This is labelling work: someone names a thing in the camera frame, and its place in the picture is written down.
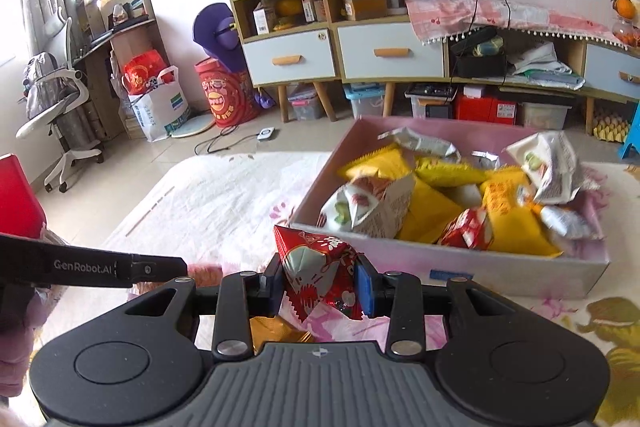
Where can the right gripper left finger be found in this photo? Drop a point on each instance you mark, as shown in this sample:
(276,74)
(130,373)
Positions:
(241,296)

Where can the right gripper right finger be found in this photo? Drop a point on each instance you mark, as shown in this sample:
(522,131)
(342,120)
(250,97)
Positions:
(398,296)

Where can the red white snack packet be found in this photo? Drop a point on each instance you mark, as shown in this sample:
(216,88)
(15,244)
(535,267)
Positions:
(318,269)

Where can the printed yellow snack packet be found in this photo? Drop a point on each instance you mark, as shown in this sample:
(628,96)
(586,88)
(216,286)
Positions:
(515,228)

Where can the silver foil snack packet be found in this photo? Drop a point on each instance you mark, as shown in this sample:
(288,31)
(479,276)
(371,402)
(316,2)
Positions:
(567,225)

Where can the plain yellow snack packet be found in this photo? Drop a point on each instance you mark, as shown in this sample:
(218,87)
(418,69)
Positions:
(385,164)

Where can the left hand purple glove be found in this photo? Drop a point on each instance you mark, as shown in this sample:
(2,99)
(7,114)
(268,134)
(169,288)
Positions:
(24,310)

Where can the golden bar packet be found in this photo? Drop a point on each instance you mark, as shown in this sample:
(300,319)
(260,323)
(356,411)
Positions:
(276,330)

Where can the floral bed sheet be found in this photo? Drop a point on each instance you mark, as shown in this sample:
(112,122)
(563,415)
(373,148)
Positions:
(222,210)

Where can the white green snack bag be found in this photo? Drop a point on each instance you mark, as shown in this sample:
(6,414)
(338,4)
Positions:
(369,206)

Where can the pink cardboard box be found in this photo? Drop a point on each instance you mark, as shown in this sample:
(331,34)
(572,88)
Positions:
(414,249)

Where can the white charger puck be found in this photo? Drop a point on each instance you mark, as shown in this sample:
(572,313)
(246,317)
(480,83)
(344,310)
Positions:
(266,134)

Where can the white office chair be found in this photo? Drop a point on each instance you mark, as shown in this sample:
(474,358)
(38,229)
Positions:
(54,94)

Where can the clear storage bin blue lid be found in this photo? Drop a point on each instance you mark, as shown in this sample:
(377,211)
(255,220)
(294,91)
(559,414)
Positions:
(366,99)

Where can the red drum bag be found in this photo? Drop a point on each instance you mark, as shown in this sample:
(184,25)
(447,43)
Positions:
(230,95)

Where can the white text snack bag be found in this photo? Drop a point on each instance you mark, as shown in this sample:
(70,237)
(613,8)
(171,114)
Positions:
(550,162)

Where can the white shopping bag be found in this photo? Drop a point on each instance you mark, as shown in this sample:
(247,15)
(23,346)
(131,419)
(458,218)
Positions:
(163,109)

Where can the red box under cabinet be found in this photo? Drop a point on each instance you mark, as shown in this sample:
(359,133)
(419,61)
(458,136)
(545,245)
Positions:
(479,103)

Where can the red gift bag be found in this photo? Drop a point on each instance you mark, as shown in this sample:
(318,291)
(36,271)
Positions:
(145,72)

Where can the black open case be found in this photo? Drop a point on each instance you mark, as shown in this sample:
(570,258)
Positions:
(481,54)

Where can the purple plush toy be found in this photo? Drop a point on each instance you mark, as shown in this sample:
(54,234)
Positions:
(214,30)

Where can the yellow egg carton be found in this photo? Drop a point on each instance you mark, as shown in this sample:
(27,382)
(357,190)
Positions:
(610,127)

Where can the blue plastic stool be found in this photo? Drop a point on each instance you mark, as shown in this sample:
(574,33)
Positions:
(631,145)

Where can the pink floral cloth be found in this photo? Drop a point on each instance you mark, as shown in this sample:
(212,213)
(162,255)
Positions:
(433,20)

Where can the wooden TV cabinet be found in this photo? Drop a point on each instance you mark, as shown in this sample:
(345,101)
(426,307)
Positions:
(385,50)

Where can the orange fruit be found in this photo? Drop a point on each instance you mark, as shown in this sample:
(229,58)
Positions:
(624,9)

